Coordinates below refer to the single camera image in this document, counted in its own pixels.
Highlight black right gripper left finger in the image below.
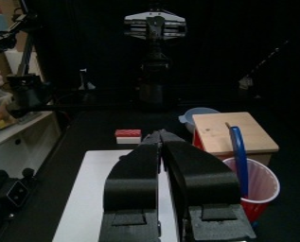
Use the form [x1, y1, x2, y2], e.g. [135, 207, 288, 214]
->
[98, 130, 162, 242]

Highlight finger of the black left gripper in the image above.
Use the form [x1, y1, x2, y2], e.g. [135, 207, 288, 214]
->
[144, 15, 157, 36]
[154, 15, 167, 36]

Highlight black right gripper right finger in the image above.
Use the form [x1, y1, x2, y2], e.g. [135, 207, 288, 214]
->
[158, 129, 258, 242]

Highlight red white nigiri sushi toy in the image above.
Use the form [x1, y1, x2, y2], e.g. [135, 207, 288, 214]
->
[114, 129, 143, 146]

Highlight white cutting board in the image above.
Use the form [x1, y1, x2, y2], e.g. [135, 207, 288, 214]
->
[51, 149, 181, 242]

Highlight red plastic cup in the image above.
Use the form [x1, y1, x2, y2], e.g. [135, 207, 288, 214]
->
[221, 156, 281, 225]

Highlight wooden box with slot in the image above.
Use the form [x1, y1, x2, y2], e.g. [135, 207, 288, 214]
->
[191, 112, 281, 166]

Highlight black electronics box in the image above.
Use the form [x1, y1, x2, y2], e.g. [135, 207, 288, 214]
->
[0, 178, 33, 209]

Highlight white shelf unit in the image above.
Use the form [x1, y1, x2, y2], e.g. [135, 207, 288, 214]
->
[0, 110, 62, 179]

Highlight white frame corner clamp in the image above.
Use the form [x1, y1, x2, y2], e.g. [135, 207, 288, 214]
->
[79, 67, 96, 92]
[238, 75, 254, 91]

